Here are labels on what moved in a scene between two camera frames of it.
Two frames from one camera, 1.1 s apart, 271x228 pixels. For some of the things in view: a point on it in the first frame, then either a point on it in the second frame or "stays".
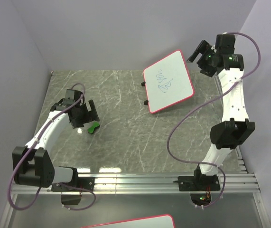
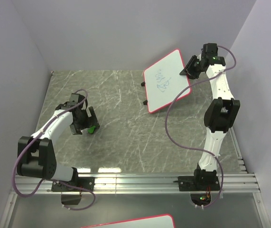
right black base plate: x=190 y=183 stays
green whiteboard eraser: x=91 y=129 stays
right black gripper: x=203 y=48 to x=187 y=69
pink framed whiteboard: x=167 y=81 stays
